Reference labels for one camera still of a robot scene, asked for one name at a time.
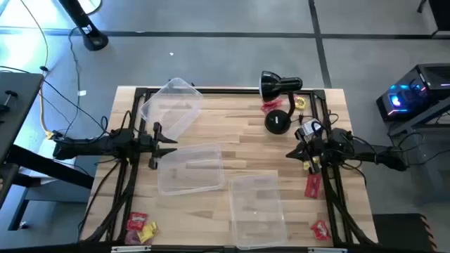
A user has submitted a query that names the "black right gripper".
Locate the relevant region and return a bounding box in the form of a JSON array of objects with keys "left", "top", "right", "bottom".
[{"left": 285, "top": 135, "right": 333, "bottom": 176}]

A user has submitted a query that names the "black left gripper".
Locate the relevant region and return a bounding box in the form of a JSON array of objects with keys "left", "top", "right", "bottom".
[{"left": 137, "top": 121, "right": 179, "bottom": 171}]

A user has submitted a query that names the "long red candy bar pack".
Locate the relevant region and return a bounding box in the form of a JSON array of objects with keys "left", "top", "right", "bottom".
[{"left": 304, "top": 173, "right": 323, "bottom": 200}]

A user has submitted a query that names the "clear plastic container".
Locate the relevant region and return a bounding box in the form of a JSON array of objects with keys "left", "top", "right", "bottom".
[
  {"left": 139, "top": 77, "right": 204, "bottom": 142},
  {"left": 156, "top": 143, "right": 226, "bottom": 197},
  {"left": 228, "top": 174, "right": 288, "bottom": 250}
]

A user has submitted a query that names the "red twisted candy wrapper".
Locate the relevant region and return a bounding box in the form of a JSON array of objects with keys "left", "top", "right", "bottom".
[{"left": 260, "top": 98, "right": 284, "bottom": 114}]

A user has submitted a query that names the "black adapter with white label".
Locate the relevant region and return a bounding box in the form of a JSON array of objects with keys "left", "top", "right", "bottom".
[{"left": 295, "top": 119, "right": 323, "bottom": 141}]

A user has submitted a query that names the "black desk lamp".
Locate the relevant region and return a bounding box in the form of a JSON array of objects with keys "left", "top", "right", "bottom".
[{"left": 259, "top": 70, "right": 304, "bottom": 136}]

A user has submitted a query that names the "white printed paper box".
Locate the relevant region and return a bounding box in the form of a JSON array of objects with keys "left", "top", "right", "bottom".
[{"left": 37, "top": 138, "right": 59, "bottom": 160}]

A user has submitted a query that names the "black computer with coloured lights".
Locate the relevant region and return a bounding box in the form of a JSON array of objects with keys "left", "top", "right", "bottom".
[{"left": 375, "top": 63, "right": 450, "bottom": 122}]

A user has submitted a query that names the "black mat with striped edge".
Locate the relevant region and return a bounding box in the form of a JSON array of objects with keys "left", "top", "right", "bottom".
[{"left": 372, "top": 213, "right": 439, "bottom": 253}]

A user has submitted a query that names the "black floor stand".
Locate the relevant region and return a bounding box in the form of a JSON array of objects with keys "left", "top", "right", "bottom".
[{"left": 58, "top": 0, "right": 109, "bottom": 51}]

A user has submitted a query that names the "grey metal side table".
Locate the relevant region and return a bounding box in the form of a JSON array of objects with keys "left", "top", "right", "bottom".
[{"left": 388, "top": 101, "right": 450, "bottom": 205}]

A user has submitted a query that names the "black side desk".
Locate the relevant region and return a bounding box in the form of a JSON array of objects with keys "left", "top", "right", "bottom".
[{"left": 0, "top": 72, "right": 95, "bottom": 231}]

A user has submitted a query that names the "black clamp knob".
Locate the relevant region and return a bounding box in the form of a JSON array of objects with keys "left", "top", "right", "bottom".
[{"left": 0, "top": 90, "right": 19, "bottom": 112}]

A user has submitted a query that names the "black furniture piece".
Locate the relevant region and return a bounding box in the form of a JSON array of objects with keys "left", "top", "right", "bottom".
[{"left": 417, "top": 0, "right": 450, "bottom": 39}]

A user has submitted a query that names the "black metal table frame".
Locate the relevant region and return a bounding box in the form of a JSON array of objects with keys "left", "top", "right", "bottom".
[{"left": 84, "top": 86, "right": 379, "bottom": 249}]

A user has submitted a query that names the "silver metal bracket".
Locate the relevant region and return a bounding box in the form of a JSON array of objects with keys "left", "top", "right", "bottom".
[
  {"left": 308, "top": 247, "right": 348, "bottom": 253},
  {"left": 111, "top": 245, "right": 152, "bottom": 253}
]

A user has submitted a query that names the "black floor cable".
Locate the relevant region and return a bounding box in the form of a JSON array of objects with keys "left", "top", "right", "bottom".
[{"left": 67, "top": 27, "right": 82, "bottom": 136}]

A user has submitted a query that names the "yellow floor cable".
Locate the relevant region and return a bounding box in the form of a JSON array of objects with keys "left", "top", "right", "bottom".
[{"left": 19, "top": 0, "right": 57, "bottom": 140}]

